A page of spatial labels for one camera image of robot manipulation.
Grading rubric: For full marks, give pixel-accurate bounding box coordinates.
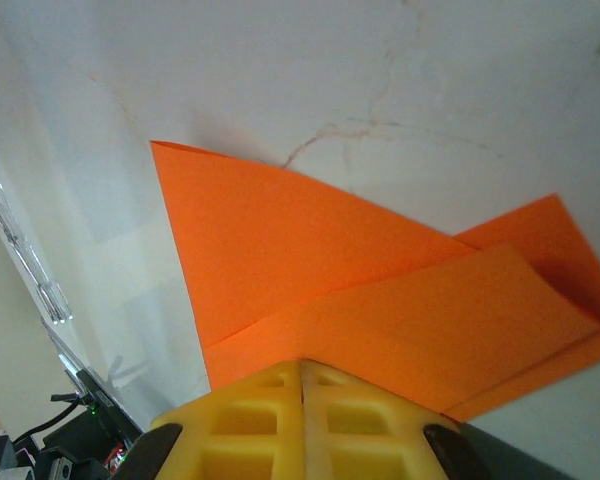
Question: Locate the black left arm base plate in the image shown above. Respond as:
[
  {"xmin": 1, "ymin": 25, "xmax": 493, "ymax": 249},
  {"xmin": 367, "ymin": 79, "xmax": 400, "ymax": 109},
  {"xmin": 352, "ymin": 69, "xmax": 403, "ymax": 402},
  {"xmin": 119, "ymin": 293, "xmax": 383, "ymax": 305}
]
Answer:
[{"xmin": 74, "ymin": 368, "xmax": 149, "ymax": 451}]

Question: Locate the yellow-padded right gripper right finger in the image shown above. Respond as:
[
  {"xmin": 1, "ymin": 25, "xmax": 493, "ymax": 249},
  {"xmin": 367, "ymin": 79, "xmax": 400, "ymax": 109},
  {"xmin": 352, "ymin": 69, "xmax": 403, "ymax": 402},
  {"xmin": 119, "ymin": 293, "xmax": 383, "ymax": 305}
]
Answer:
[{"xmin": 302, "ymin": 360, "xmax": 485, "ymax": 480}]

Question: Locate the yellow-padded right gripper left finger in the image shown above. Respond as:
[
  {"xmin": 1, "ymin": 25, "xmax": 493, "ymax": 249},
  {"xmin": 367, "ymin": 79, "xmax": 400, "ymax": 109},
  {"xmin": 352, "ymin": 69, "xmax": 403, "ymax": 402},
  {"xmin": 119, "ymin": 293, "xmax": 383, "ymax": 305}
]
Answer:
[{"xmin": 122, "ymin": 360, "xmax": 305, "ymax": 480}]

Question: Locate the aluminium front rail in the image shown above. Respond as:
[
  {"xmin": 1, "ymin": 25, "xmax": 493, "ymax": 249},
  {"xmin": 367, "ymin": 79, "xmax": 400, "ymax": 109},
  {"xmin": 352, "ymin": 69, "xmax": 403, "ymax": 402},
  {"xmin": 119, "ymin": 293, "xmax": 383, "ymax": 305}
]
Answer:
[{"xmin": 0, "ymin": 134, "xmax": 76, "ymax": 324}]

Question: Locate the orange cloth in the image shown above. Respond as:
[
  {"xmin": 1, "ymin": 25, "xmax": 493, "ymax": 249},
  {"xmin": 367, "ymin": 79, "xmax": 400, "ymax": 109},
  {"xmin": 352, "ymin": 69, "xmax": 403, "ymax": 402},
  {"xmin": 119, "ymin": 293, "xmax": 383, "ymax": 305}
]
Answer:
[{"xmin": 149, "ymin": 140, "xmax": 600, "ymax": 424}]

